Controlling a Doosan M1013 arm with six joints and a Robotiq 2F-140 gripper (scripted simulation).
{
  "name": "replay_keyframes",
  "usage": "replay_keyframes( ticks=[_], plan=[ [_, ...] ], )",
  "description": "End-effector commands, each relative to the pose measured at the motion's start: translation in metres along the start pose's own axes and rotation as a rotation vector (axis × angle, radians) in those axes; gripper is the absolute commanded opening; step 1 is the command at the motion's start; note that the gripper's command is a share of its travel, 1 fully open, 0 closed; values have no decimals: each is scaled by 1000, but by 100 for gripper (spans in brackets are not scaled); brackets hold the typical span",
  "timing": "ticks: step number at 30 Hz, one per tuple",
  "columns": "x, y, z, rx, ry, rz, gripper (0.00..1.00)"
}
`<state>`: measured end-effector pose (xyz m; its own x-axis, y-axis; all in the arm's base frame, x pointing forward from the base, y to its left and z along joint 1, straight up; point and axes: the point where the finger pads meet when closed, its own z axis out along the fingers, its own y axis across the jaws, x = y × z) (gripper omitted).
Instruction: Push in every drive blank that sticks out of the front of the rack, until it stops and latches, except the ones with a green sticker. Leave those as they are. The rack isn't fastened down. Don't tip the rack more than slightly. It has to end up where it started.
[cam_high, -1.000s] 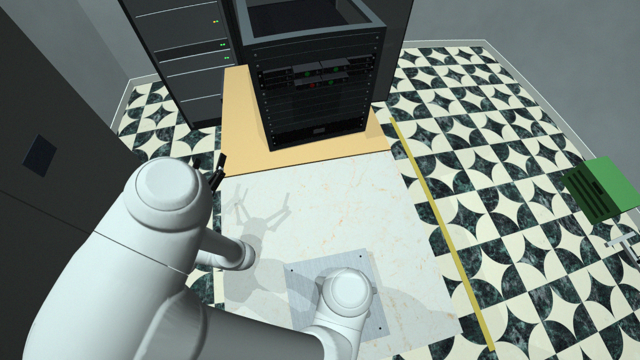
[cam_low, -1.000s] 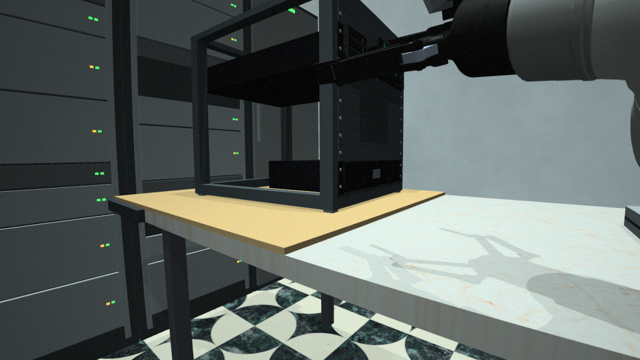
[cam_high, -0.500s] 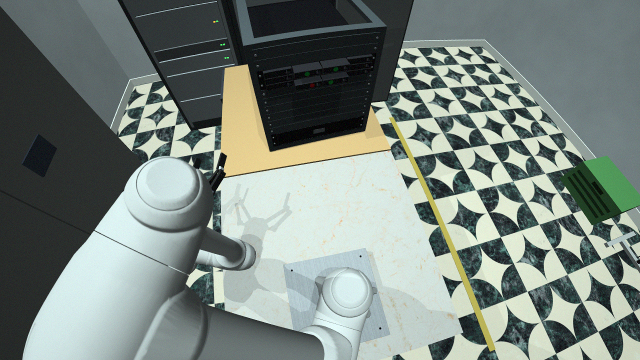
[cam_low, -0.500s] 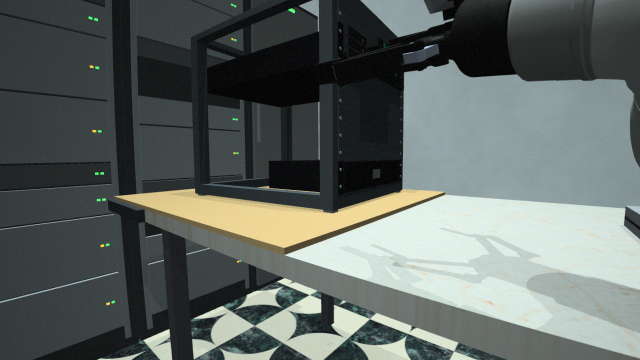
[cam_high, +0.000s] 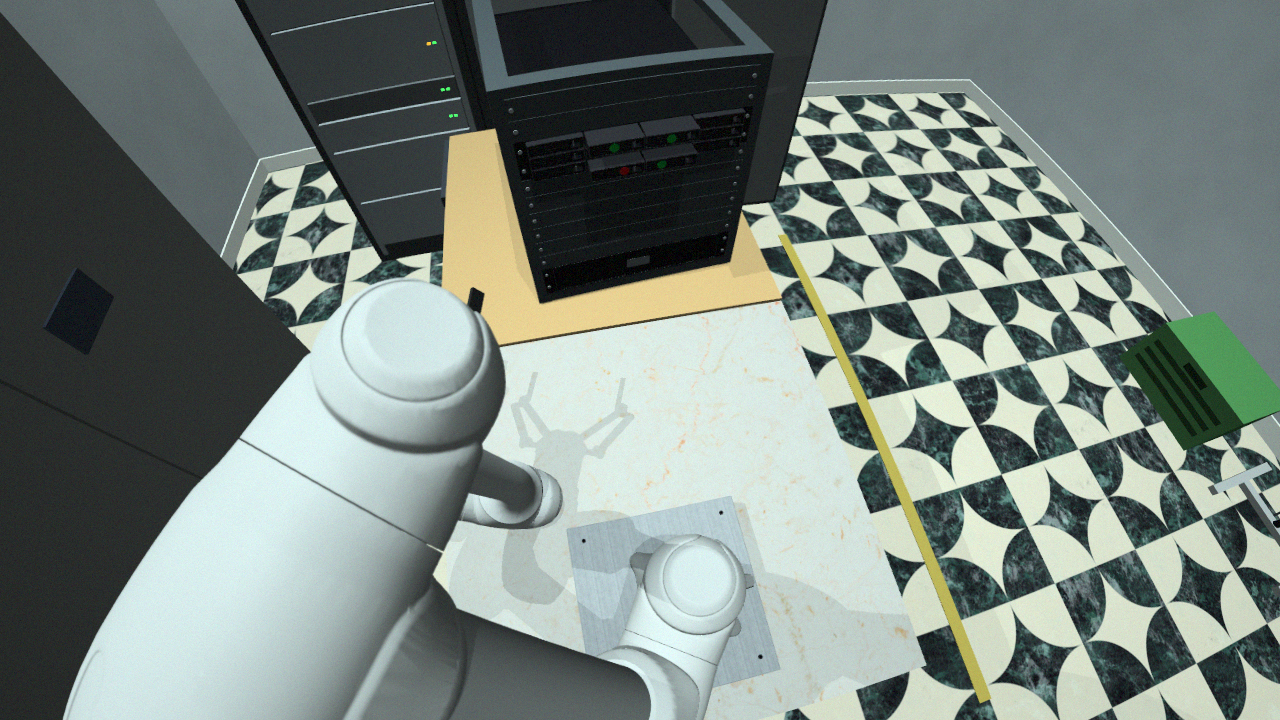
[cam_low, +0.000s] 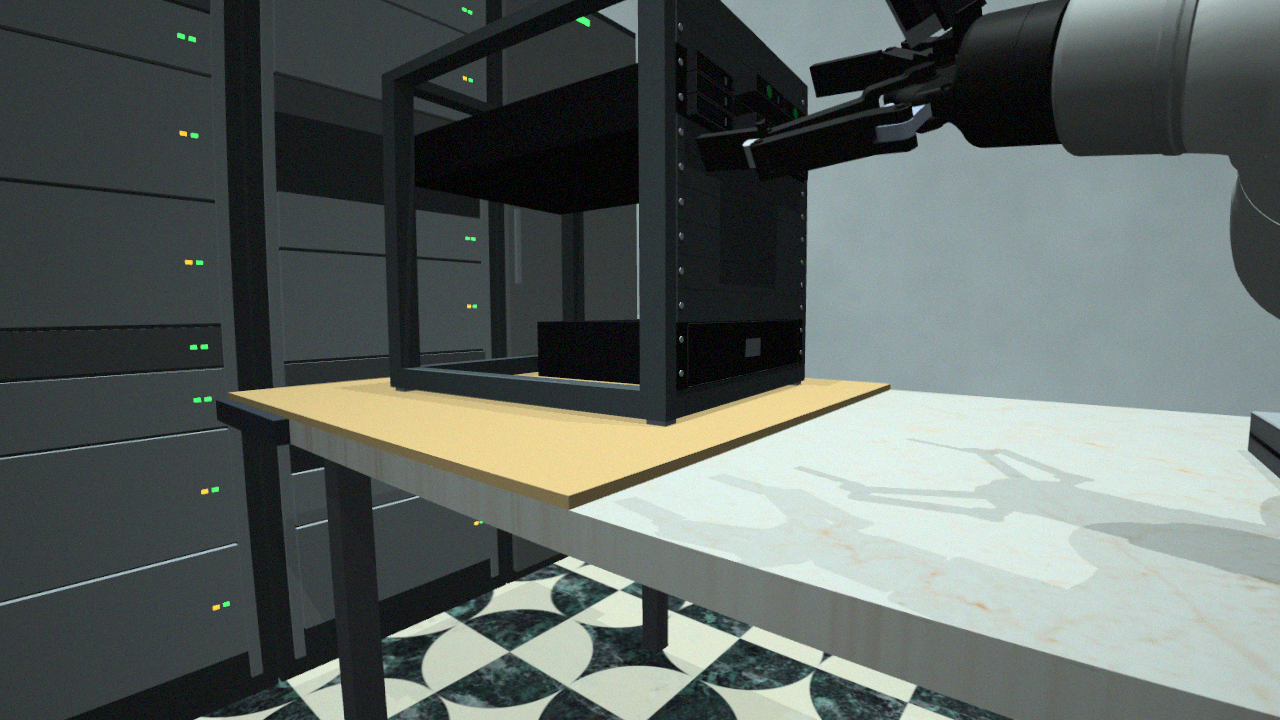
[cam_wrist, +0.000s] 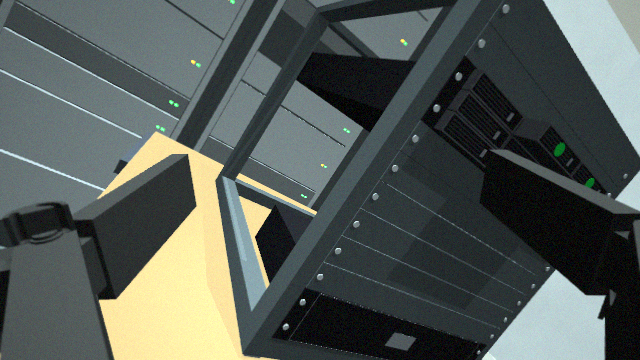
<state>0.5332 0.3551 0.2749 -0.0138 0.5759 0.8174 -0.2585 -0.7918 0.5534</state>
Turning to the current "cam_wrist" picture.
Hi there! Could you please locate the tan wooden board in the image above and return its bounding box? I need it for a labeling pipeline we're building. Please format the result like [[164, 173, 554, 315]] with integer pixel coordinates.
[[99, 132, 275, 360]]

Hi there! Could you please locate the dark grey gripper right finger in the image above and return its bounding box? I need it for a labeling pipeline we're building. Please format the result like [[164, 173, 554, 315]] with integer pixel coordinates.
[[479, 149, 640, 360]]

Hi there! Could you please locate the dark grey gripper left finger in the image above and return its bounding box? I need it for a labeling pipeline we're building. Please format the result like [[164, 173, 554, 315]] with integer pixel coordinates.
[[0, 154, 197, 360]]

